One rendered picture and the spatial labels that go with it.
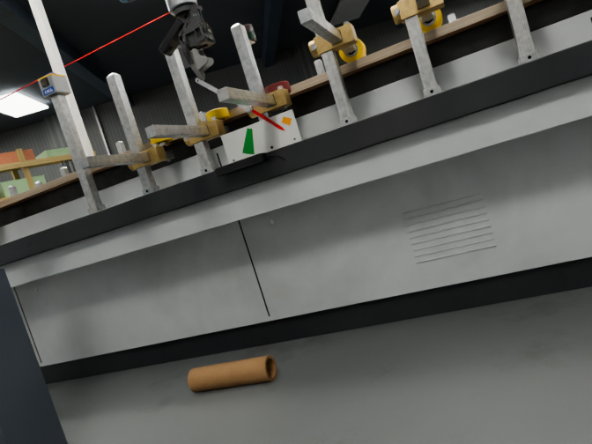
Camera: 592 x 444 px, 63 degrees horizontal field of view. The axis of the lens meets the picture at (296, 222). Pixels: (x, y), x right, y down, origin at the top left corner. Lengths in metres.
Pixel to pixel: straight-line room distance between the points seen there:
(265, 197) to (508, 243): 0.79
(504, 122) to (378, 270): 0.65
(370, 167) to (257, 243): 0.59
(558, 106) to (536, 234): 0.43
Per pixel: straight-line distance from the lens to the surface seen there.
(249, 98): 1.35
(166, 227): 1.77
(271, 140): 1.52
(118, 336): 2.34
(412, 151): 1.44
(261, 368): 1.59
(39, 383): 1.58
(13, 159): 7.48
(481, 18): 1.61
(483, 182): 1.64
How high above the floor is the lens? 0.58
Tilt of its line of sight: 4 degrees down
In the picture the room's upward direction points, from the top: 17 degrees counter-clockwise
